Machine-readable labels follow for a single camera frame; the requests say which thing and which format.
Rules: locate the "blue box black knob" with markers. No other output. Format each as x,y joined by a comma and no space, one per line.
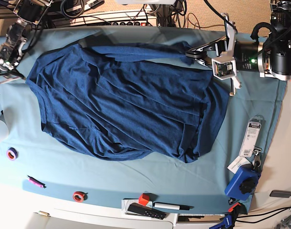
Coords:
243,183

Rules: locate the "blue t-shirt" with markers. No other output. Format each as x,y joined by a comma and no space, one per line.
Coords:
117,103

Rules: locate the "pink marker pen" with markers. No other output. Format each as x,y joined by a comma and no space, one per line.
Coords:
36,182

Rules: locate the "purple tape roll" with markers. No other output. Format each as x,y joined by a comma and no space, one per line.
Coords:
12,154

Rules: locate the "blue spring clamp bottom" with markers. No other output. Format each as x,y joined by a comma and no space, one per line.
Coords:
229,220

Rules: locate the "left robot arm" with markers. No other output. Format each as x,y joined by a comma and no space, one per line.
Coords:
269,52

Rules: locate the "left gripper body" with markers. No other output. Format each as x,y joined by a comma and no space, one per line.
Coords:
224,65

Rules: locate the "red tape roll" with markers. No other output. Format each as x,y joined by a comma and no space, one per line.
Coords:
79,196

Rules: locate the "grey small device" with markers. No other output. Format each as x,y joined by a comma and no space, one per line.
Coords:
280,194

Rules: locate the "keys with carabiner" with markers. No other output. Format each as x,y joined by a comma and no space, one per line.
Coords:
256,163

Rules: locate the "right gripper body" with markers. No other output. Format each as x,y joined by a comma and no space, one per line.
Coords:
10,77

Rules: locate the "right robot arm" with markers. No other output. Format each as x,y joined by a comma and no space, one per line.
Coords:
29,12

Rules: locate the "white black marker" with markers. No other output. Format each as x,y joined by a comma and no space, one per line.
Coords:
171,206

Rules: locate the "black remote control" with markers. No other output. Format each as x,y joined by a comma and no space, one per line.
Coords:
146,211

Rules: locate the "white paper card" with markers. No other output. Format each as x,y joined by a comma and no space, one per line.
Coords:
237,163

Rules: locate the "grey blister package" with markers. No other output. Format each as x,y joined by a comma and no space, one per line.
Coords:
250,137

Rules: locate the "red cube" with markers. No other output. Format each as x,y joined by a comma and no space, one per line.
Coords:
144,199

